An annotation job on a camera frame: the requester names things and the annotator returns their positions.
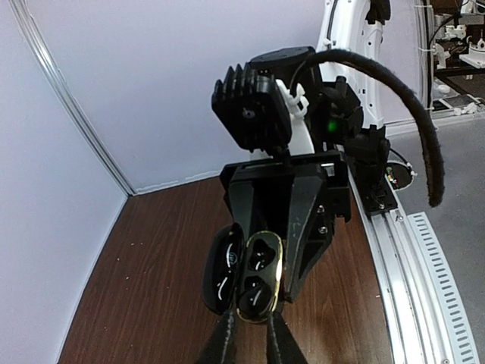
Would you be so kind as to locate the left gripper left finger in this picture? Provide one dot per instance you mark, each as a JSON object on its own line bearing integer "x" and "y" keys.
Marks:
{"x": 220, "y": 348}

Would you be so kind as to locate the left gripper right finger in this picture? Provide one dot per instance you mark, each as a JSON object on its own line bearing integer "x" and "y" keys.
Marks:
{"x": 281, "y": 345}

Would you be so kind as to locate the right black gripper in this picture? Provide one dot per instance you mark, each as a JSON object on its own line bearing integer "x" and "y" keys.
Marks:
{"x": 293, "y": 200}

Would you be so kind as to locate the black earbud charging case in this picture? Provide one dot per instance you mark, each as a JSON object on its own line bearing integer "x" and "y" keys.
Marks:
{"x": 243, "y": 274}

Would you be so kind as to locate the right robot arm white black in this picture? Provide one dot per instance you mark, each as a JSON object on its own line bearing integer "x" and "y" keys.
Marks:
{"x": 308, "y": 116}

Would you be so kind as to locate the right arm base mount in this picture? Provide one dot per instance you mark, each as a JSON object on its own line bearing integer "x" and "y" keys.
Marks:
{"x": 373, "y": 189}

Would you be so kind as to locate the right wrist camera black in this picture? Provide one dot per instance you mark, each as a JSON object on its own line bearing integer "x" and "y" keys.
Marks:
{"x": 252, "y": 109}

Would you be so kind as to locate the front aluminium rail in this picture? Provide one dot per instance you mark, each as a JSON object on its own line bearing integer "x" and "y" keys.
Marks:
{"x": 425, "y": 316}

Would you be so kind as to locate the left aluminium frame post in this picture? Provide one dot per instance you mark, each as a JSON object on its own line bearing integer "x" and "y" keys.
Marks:
{"x": 41, "y": 52}

